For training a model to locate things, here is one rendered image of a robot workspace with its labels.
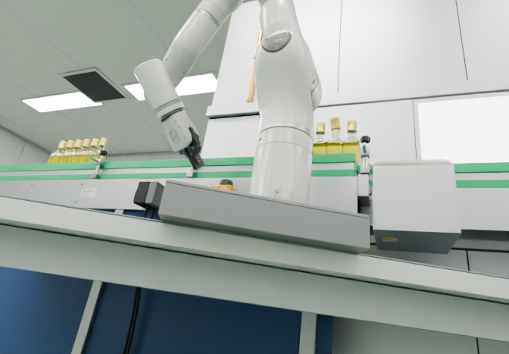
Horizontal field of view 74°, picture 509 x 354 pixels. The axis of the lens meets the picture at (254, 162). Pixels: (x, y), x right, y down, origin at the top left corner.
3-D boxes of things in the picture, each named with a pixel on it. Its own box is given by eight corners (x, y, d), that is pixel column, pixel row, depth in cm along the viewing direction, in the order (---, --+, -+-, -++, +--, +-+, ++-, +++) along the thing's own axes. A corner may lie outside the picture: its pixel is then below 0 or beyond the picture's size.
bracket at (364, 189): (373, 206, 104) (372, 185, 107) (370, 195, 97) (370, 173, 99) (360, 206, 106) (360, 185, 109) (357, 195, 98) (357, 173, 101)
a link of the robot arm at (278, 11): (264, 91, 75) (285, 131, 88) (316, 72, 72) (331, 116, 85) (244, -30, 102) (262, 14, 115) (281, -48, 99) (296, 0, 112)
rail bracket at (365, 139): (372, 187, 109) (372, 152, 114) (369, 165, 95) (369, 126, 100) (362, 187, 110) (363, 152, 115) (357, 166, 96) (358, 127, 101)
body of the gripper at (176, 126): (153, 121, 101) (170, 155, 102) (168, 109, 94) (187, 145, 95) (173, 114, 106) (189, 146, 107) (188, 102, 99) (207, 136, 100)
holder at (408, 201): (444, 258, 92) (439, 203, 98) (461, 233, 69) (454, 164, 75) (377, 253, 98) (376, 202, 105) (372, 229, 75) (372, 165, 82)
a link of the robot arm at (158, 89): (153, 114, 103) (155, 108, 94) (132, 74, 102) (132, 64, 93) (178, 104, 106) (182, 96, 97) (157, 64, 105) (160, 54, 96)
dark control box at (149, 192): (164, 211, 119) (170, 189, 123) (151, 204, 113) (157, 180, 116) (145, 211, 122) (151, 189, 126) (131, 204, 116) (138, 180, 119)
